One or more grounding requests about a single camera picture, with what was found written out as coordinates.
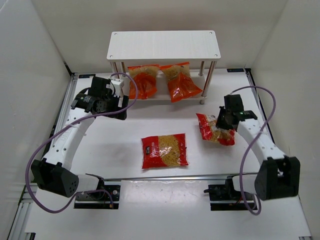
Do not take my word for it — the left aluminium frame rail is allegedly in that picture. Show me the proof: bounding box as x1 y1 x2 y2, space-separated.
7 72 78 240

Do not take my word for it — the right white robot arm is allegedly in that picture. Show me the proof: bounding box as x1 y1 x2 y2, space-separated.
216 94 301 201

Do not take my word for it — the red fusilli bag with labels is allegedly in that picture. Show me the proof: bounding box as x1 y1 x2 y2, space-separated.
196 113 236 146

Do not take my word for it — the red fusilli pasta bag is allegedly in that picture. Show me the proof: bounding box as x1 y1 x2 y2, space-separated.
141 133 189 169

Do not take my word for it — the orange macaroni pasta bag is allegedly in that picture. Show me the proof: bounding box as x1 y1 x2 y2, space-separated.
159 62 203 103

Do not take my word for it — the aluminium rail at table edge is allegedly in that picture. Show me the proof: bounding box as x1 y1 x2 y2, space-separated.
102 172 286 182

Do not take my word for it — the white two-tier shelf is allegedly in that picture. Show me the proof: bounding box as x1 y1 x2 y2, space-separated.
106 30 221 104

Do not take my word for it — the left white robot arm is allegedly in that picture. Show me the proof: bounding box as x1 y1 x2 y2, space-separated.
30 76 129 198

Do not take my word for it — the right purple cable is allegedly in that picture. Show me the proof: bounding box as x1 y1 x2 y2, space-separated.
229 85 278 216

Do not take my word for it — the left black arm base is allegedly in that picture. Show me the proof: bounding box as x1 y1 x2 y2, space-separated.
73 180 121 210

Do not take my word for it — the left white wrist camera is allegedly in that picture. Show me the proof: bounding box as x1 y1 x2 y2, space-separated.
110 78 124 93

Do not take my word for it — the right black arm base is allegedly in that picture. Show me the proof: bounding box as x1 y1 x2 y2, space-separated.
203 178 247 212

